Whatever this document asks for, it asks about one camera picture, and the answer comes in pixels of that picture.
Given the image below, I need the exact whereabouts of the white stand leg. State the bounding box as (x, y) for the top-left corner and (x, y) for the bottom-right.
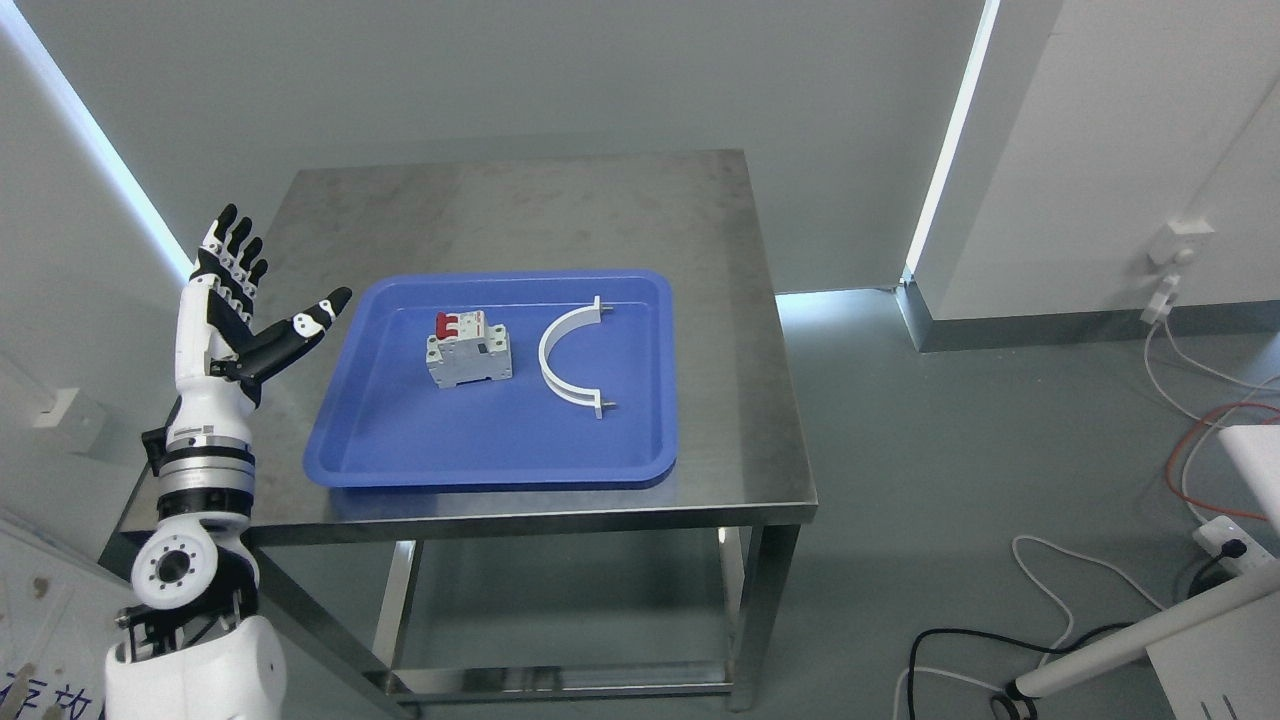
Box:
(1004, 559), (1279, 701)

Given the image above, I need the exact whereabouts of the grey red circuit breaker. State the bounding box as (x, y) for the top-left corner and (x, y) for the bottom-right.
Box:
(425, 310), (515, 389)

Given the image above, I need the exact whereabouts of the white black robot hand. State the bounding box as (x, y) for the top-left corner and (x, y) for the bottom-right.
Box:
(166, 202), (353, 446)

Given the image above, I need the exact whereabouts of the white wall socket with plug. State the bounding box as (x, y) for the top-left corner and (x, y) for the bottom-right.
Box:
(1140, 217), (1215, 327)

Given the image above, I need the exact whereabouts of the white wall switch box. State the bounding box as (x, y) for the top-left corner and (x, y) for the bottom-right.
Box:
(33, 388), (79, 429)

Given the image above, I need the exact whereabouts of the white box corner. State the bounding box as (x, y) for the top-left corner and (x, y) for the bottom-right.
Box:
(1219, 425), (1279, 532)

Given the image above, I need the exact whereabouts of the white power strip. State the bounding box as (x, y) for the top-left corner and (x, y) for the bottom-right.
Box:
(1190, 515), (1275, 577)

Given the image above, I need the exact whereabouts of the blue plastic tray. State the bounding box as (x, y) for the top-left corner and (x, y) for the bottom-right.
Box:
(303, 269), (678, 491)

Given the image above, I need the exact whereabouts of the white cable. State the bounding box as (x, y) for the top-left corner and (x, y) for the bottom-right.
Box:
(1144, 320), (1280, 521)

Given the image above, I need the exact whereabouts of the black cable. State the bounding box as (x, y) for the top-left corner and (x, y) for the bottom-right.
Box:
(906, 541), (1247, 720)

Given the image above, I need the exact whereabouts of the white curved bracket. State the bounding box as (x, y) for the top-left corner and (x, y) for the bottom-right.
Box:
(536, 293), (616, 421)

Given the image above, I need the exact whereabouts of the orange cable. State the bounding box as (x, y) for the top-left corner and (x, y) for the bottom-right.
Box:
(1165, 402), (1280, 521)

